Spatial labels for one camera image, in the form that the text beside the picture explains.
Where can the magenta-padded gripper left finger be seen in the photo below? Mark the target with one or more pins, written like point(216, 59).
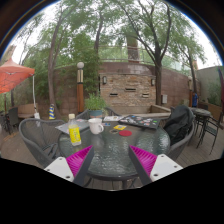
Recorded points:
point(56, 166)

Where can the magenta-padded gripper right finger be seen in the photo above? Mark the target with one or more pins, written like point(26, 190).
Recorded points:
point(166, 166)

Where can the clear bottle with yellow label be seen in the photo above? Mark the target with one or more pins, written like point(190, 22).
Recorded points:
point(74, 133)

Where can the grey mesh patio chair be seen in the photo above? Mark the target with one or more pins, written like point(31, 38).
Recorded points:
point(111, 111)
point(33, 133)
point(181, 148)

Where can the silver laptop with stickers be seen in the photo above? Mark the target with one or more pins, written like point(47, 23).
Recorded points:
point(63, 127)

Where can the flat round red coaster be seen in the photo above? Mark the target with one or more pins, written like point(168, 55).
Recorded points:
point(125, 133)

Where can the blue and yellow striped cone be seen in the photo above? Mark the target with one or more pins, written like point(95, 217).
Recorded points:
point(52, 112)

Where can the white ceramic mug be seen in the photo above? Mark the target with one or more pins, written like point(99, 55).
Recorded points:
point(95, 126)

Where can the yellow card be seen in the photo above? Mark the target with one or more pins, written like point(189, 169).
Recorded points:
point(119, 127)

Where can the dark metal patio chair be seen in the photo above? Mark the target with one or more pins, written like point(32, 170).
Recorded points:
point(215, 128)

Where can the wooden bench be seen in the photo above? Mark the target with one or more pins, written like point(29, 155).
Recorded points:
point(26, 110)

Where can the dark round patio table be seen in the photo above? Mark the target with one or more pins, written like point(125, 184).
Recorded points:
point(200, 112)

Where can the small colourful card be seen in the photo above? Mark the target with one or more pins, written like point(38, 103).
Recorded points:
point(106, 124)

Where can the white printed paper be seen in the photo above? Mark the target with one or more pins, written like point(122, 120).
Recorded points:
point(112, 118)

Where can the green plant in blue pot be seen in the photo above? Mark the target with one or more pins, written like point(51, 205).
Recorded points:
point(95, 105)

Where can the orange patio umbrella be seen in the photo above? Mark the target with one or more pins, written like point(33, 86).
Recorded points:
point(13, 75)

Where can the dark wall lamp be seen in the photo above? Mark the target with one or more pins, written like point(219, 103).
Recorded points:
point(104, 80)
point(153, 82)

